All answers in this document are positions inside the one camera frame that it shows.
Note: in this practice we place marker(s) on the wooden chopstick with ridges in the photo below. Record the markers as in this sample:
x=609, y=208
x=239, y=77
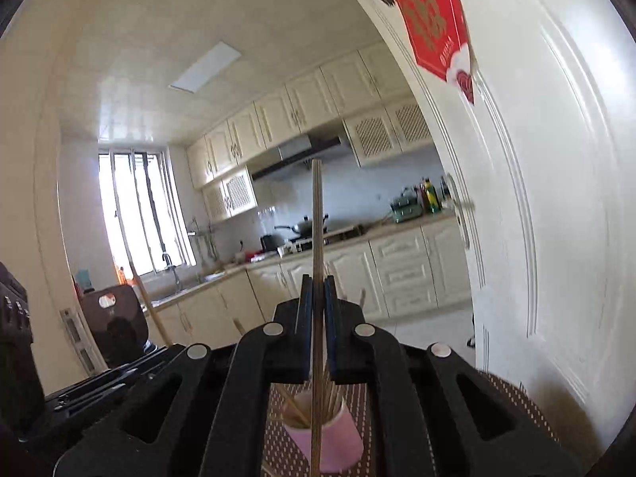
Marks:
x=239, y=327

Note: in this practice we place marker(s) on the brown polka dot tablecloth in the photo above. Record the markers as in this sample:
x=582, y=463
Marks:
x=281, y=457

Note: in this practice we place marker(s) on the black wok with lid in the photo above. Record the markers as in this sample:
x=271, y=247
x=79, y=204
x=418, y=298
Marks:
x=303, y=229

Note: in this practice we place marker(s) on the red fu paper decoration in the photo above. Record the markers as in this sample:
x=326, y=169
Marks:
x=439, y=38

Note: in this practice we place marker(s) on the ceiling light panel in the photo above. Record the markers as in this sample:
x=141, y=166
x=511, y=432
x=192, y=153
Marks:
x=206, y=68

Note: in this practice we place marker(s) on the dark sauce bottle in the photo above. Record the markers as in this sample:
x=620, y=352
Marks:
x=447, y=202

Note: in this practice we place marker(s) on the upper cream cabinets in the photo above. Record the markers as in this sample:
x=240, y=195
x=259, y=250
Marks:
x=365, y=89

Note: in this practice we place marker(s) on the silver door handle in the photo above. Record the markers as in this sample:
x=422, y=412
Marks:
x=459, y=211

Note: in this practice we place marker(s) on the wall utensil rack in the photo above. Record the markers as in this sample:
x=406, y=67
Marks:
x=201, y=238

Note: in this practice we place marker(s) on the range hood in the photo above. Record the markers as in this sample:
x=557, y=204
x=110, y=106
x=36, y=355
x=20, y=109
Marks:
x=316, y=147

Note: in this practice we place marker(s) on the black electric kettle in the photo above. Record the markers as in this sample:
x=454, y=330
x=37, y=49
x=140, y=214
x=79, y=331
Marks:
x=268, y=243

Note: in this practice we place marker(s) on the green bottle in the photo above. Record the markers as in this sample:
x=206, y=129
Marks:
x=430, y=196

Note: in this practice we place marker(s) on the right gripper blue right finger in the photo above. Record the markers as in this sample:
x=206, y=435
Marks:
x=433, y=414

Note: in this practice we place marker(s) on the door strike plate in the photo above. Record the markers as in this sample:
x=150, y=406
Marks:
x=77, y=335

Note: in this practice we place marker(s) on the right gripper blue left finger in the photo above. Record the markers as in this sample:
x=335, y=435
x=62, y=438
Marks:
x=204, y=413

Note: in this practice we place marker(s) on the kitchen faucet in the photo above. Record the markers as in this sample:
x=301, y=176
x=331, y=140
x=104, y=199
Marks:
x=172, y=269

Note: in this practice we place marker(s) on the window with bars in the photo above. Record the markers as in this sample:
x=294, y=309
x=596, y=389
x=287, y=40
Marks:
x=143, y=218

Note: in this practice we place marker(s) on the white door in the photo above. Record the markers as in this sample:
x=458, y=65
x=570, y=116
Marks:
x=544, y=162

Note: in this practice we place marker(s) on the gas stove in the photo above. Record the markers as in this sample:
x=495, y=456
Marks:
x=305, y=244

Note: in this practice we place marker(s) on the green electric cooker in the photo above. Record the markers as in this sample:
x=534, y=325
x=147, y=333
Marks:
x=406, y=206

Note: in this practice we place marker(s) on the pink cylindrical utensil holder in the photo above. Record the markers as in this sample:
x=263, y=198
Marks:
x=341, y=443

